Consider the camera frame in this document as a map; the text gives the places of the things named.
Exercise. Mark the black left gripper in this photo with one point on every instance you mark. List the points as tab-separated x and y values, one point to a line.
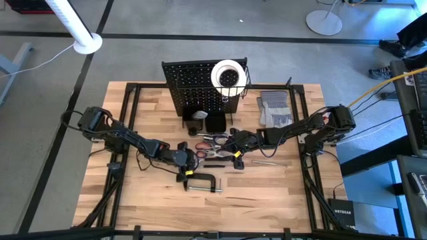
181	160

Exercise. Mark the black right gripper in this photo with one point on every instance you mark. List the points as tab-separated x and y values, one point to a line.
245	140

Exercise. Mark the black C-clamp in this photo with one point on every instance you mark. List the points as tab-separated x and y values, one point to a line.
211	181

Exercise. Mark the silver extension bar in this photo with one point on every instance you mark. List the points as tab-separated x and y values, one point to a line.
267	162

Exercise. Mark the white tape roll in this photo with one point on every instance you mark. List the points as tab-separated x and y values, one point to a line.
215	78

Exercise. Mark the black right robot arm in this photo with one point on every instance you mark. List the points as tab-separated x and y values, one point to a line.
293	128

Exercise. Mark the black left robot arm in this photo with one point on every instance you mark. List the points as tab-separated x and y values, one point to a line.
126	135

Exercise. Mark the silver pliers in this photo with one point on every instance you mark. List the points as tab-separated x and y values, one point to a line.
223	154

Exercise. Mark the black plastic bin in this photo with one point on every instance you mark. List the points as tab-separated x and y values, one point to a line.
190	121
215	123

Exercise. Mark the silver pegboard hook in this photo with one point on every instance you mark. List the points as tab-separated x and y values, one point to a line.
225	99

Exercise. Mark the grey striped work glove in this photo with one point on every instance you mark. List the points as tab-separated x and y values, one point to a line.
275	106

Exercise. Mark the black metal pegboard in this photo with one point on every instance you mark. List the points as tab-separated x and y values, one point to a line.
187	76

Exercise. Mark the black Netgear router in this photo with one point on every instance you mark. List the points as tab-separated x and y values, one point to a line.
342	213

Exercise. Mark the black desk beam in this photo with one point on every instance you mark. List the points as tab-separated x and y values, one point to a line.
373	156

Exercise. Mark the white round stand base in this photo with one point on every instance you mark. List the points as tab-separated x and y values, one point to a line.
323	23

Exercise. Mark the black desk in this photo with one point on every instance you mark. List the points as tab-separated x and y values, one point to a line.
405	116

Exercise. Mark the blue desk leg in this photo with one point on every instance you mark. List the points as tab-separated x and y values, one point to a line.
400	206

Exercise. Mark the white floor lamp base left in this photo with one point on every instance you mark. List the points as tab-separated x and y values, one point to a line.
71	23

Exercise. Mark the silver handheld phone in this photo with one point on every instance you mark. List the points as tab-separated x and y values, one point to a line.
415	183

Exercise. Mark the person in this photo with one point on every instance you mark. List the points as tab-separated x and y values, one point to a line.
393	48

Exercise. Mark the grey desk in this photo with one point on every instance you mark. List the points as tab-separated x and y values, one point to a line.
410	216

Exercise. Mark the black laptop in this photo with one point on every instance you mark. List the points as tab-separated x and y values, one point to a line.
422	90

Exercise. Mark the black bag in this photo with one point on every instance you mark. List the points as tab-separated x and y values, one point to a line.
413	61

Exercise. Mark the grey desk leg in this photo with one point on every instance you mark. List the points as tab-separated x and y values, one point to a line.
23	53

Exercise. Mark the black crate red trim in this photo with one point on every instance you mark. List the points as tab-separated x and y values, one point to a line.
30	6

